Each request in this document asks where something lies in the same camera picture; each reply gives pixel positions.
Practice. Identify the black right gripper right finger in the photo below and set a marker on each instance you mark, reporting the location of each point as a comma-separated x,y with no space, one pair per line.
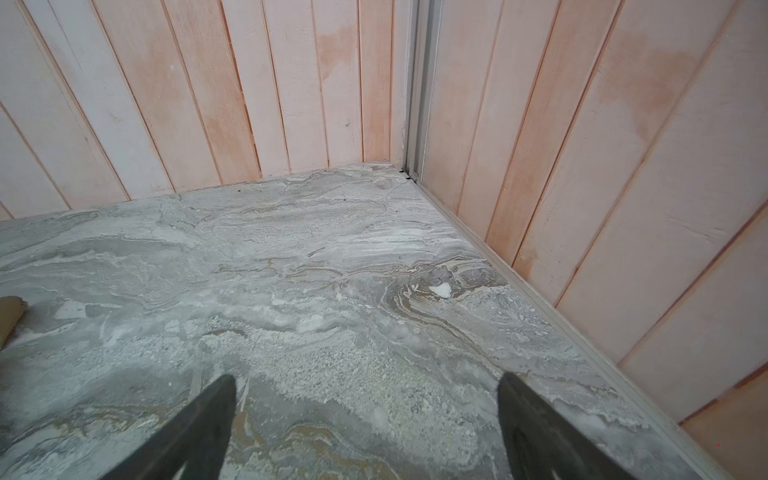
541,444

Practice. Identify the brown cardboard box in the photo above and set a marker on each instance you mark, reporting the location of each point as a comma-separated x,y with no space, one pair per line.
12,308

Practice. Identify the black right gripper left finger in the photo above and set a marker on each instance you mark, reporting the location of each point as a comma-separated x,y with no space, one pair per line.
193,444

